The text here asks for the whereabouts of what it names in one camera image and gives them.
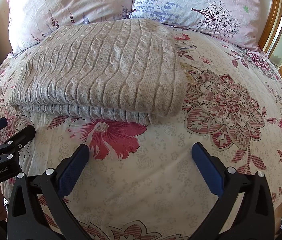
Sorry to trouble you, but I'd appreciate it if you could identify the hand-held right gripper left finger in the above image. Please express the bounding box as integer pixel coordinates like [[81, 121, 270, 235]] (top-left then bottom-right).
[[7, 144, 90, 240]]

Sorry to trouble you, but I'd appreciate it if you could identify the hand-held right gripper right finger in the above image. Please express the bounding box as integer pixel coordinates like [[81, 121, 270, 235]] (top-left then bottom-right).
[[191, 142, 276, 240]]

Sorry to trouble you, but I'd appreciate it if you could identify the beige cable-knit sweater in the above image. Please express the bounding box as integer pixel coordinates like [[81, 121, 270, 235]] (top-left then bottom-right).
[[9, 18, 188, 126]]

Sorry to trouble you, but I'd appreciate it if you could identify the floral bed quilt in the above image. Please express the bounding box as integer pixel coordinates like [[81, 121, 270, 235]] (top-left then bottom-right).
[[0, 26, 282, 240]]

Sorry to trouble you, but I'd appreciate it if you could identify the pink lavender print pillow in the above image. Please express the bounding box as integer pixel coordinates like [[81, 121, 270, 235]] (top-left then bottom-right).
[[7, 0, 138, 55]]

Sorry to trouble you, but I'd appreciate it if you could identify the blue lavender tree print pillow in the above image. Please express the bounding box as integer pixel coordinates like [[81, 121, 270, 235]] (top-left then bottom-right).
[[130, 0, 267, 53]]

